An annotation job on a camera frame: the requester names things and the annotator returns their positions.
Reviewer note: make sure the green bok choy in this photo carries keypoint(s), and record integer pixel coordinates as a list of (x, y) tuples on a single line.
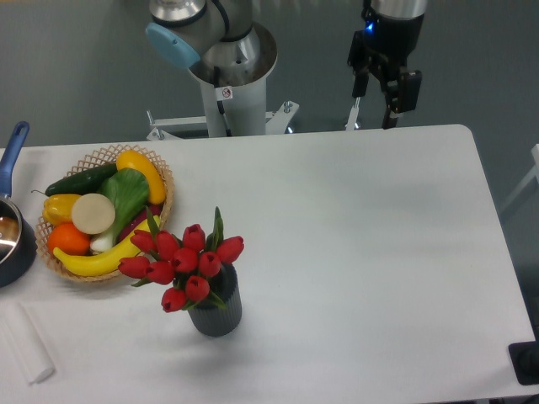
[(128, 191)]

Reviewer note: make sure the black device at edge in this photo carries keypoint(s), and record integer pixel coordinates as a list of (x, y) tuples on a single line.
[(524, 357)]

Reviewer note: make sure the purple eggplant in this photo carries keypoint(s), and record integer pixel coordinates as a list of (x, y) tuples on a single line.
[(139, 218)]

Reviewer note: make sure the green cucumber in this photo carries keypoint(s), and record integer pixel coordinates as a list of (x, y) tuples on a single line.
[(84, 182)]

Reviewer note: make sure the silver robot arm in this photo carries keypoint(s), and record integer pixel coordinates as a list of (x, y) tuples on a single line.
[(231, 57)]

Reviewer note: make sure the cream round disc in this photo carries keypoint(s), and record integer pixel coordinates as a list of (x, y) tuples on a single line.
[(93, 214)]

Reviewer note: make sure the red tulip bouquet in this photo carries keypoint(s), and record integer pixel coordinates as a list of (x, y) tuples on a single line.
[(185, 265)]

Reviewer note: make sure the orange fruit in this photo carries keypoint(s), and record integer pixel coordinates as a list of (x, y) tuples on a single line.
[(69, 239)]

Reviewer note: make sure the blue handled saucepan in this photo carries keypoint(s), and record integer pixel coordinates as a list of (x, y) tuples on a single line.
[(18, 244)]

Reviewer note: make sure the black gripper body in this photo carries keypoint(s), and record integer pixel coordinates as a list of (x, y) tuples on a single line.
[(390, 35)]

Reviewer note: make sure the white folded cloth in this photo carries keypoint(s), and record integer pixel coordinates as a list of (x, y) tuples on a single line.
[(26, 344)]

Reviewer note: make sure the white frame at right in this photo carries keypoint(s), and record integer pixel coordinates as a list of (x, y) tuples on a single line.
[(523, 190)]

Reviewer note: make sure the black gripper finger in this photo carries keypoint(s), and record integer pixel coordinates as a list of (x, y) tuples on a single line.
[(358, 92), (401, 95)]

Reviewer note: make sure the yellow squash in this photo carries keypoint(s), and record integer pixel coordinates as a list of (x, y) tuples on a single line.
[(135, 160)]

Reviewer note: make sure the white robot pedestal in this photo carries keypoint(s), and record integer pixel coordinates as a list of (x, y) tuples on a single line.
[(229, 111)]

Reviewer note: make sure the yellow bell pepper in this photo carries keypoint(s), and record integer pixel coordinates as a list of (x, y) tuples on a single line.
[(58, 208)]

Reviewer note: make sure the dark grey ribbed vase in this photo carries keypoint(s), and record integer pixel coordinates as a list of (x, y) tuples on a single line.
[(221, 312)]

